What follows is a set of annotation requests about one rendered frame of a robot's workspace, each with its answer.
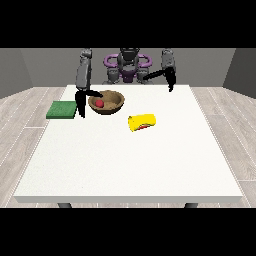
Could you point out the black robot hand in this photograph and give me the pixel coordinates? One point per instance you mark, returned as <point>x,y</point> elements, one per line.
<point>81,101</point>
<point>169,76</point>

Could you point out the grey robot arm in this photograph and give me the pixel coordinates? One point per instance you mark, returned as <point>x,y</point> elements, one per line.
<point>168,60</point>
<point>83,73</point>

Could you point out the small red ball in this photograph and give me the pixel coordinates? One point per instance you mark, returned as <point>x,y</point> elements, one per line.
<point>99,103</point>

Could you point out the green square pad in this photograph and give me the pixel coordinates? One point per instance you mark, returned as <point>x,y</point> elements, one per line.
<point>62,109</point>

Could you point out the brown wooden bowl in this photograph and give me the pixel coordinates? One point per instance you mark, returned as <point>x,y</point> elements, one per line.
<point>108,102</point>

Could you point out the grey robot trunk purple rings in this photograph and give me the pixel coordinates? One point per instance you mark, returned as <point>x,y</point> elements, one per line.
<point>127,68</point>

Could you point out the dark table leg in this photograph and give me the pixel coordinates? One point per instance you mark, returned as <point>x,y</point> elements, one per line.
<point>64,205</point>
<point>191,205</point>

